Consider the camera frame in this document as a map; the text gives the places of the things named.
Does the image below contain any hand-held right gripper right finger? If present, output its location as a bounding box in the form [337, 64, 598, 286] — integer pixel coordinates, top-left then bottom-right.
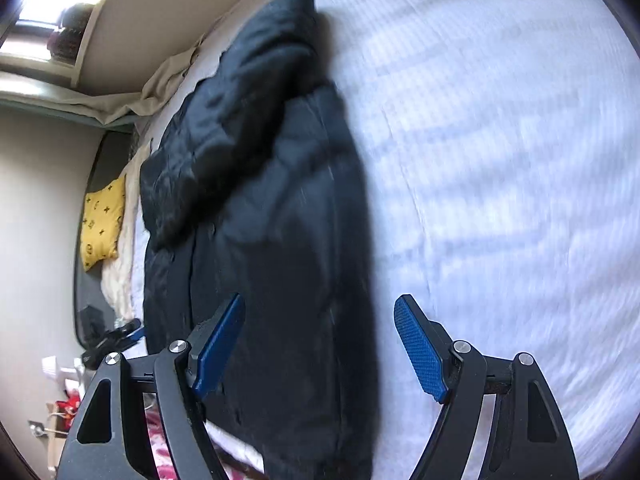
[393, 294, 581, 480]

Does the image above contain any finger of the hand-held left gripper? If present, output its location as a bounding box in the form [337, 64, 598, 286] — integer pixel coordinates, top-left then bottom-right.
[114, 327, 147, 352]
[100, 318, 142, 342]

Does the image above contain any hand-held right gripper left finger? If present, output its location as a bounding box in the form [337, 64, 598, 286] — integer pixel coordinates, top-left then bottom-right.
[57, 292, 247, 480]

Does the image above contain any black padded jacket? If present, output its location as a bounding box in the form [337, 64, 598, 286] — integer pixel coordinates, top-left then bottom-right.
[139, 0, 381, 480]

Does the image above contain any cream knitted blanket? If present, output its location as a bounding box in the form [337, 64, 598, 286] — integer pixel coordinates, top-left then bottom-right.
[100, 140, 153, 318]

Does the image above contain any white plastic object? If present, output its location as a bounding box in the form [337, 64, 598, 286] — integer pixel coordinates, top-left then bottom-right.
[42, 355, 83, 386]

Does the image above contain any red object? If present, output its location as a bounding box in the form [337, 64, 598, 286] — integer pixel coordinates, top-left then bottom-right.
[52, 394, 83, 418]

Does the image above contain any yellow patterned pillow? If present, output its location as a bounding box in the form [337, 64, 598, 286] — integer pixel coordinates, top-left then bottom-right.
[80, 177, 127, 273]

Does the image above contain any white quilted bed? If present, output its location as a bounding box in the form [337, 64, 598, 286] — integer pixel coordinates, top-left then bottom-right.
[100, 0, 640, 480]

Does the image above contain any beige and teal curtain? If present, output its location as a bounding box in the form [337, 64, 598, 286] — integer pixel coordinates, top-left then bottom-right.
[0, 35, 226, 128]

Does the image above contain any dark glass jar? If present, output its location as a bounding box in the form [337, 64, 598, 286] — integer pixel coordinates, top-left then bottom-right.
[47, 27, 83, 63]
[60, 4, 96, 36]

